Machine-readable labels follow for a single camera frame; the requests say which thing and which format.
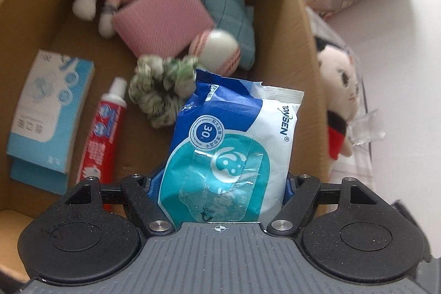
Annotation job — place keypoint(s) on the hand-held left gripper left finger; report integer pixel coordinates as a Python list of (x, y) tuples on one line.
[(153, 187)]

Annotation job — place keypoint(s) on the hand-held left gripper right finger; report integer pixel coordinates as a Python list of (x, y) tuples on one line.
[(288, 190)]

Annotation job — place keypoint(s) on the red and white toothpaste tube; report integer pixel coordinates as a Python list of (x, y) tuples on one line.
[(103, 132)]

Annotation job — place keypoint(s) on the blue wet wipes packet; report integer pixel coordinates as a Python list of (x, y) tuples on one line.
[(227, 142)]

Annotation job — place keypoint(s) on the green and white scrunchie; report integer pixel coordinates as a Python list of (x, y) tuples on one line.
[(155, 87)]

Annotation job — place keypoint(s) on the plush doll with red scarf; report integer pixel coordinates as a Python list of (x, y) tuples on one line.
[(337, 80)]

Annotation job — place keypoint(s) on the blue and white mask box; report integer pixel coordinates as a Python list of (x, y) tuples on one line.
[(44, 108)]

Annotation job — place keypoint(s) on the white baseball with red stitches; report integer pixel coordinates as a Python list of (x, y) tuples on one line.
[(217, 49)]

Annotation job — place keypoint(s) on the pink towel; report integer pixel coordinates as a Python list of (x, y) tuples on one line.
[(162, 15)]

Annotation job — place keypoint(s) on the brown cardboard box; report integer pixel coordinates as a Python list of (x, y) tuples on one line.
[(51, 22)]

